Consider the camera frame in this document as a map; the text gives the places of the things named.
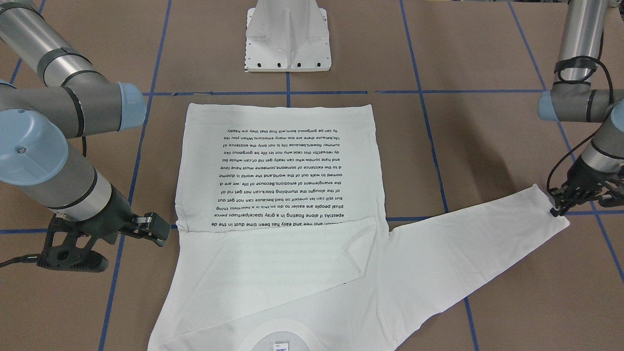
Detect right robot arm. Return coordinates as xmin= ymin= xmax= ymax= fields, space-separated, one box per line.
xmin=1 ymin=0 xmax=170 ymax=245

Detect white long-sleeve printed shirt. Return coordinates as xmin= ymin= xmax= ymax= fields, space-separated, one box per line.
xmin=148 ymin=104 xmax=570 ymax=351

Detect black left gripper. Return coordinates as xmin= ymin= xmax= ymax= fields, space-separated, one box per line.
xmin=550 ymin=158 xmax=624 ymax=217

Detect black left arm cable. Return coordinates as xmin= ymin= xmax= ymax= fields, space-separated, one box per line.
xmin=546 ymin=56 xmax=616 ymax=195

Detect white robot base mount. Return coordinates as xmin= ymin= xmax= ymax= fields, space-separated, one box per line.
xmin=245 ymin=0 xmax=332 ymax=73

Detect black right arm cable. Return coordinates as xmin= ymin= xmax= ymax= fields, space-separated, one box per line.
xmin=0 ymin=253 xmax=42 ymax=270

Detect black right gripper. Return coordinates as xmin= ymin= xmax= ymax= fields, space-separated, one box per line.
xmin=100 ymin=188 xmax=170 ymax=242

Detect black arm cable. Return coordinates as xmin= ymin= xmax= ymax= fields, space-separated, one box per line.
xmin=0 ymin=253 xmax=42 ymax=270
xmin=546 ymin=56 xmax=616 ymax=195

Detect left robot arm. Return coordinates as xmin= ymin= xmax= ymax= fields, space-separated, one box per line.
xmin=538 ymin=0 xmax=624 ymax=217

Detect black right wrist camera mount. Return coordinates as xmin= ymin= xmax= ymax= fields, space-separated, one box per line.
xmin=36 ymin=217 xmax=108 ymax=273

